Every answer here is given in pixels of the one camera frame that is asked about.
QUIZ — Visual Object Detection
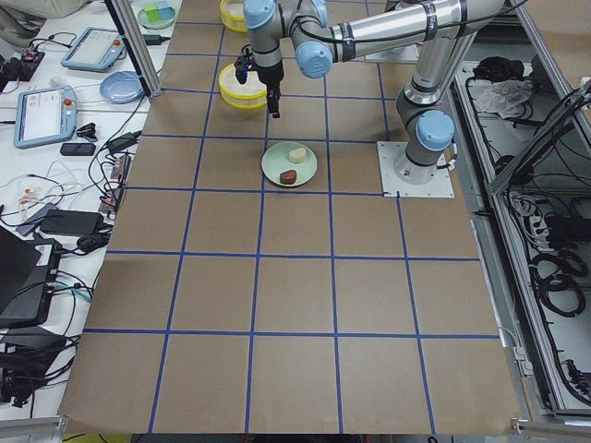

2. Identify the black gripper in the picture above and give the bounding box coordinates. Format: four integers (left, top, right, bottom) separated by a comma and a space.
258, 62, 283, 118

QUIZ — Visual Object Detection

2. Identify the cream white bun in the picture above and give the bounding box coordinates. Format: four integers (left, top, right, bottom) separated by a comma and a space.
288, 147, 308, 164

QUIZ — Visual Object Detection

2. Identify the yellow bamboo steamer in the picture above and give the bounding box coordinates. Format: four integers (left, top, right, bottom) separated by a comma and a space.
218, 64, 267, 110
220, 0, 247, 33

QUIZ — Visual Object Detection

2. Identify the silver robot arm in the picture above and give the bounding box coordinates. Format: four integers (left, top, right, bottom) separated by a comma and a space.
235, 0, 503, 168

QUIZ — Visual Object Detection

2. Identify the green plate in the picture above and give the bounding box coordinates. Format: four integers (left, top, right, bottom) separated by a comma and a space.
261, 141, 318, 187

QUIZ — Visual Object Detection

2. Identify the brown bun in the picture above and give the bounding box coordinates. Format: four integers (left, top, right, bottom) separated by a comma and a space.
279, 170, 297, 186

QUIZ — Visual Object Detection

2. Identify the black power adapter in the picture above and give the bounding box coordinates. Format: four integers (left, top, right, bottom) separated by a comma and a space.
142, 34, 163, 46

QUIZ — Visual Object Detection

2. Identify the green bowl with sponges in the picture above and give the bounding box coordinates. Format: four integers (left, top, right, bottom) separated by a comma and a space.
138, 1, 176, 30

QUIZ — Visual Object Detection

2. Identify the blue plate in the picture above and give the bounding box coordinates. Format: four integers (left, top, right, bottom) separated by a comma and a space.
99, 71, 144, 104

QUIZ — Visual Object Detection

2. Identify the far blue teach pendant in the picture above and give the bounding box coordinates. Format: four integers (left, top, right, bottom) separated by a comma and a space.
60, 27, 125, 73

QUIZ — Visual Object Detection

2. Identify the blue teach pendant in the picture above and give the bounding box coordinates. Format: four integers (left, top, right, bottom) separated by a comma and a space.
60, 27, 125, 73
14, 87, 78, 150

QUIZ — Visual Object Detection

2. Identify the crumpled white cloth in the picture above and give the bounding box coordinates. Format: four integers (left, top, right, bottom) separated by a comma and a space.
475, 79, 534, 119

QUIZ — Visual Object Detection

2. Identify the near blue teach pendant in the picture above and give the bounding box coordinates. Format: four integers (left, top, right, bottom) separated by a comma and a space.
14, 87, 78, 150

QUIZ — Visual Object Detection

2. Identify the black laptop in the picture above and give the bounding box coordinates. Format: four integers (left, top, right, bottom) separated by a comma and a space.
1, 228, 62, 329

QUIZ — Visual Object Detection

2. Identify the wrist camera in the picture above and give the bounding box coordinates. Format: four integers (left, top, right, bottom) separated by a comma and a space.
234, 54, 253, 85

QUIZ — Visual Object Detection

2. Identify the aluminium frame post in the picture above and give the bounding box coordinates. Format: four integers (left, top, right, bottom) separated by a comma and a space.
105, 0, 162, 101

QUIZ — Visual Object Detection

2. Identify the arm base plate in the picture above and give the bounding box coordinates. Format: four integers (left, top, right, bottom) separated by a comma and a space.
377, 141, 455, 198

